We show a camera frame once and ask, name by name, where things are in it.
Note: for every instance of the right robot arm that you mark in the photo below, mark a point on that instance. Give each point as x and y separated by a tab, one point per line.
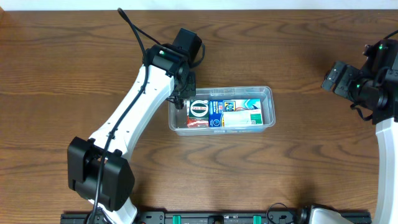
381	63

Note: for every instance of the blue Kool Fever box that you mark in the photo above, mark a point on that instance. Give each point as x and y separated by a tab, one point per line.
218	107

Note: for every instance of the dark green small box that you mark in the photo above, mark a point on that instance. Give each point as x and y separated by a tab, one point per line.
198	109

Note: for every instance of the red Panadol box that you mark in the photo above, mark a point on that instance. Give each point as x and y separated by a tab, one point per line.
197	123

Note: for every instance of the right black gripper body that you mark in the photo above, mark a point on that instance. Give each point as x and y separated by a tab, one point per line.
343	81

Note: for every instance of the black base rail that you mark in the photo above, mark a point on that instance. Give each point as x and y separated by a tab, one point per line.
274	216

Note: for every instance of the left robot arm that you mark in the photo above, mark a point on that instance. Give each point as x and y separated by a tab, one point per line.
98	167

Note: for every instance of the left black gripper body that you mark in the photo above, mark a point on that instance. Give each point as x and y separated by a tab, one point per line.
185	90

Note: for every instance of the white blue Panadol box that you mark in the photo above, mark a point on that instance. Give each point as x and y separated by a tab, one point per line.
242	118

